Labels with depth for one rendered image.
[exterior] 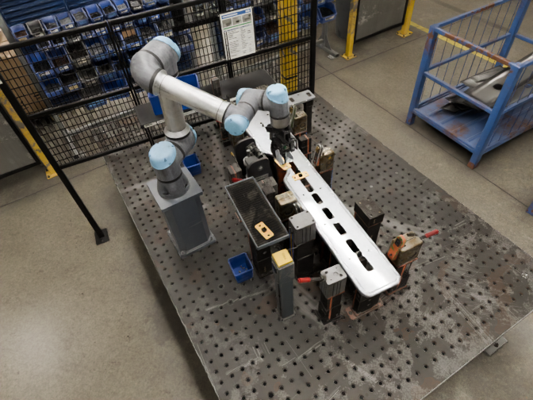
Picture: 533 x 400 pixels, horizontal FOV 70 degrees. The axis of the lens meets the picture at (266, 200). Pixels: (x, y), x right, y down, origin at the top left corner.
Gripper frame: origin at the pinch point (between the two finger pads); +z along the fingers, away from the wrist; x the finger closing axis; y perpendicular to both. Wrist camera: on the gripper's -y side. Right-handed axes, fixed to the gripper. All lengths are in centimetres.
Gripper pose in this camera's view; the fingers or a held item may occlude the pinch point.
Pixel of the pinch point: (282, 159)
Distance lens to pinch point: 163.7
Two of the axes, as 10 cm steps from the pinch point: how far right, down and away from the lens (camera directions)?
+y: 5.1, 5.8, -6.3
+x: 8.5, -4.5, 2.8
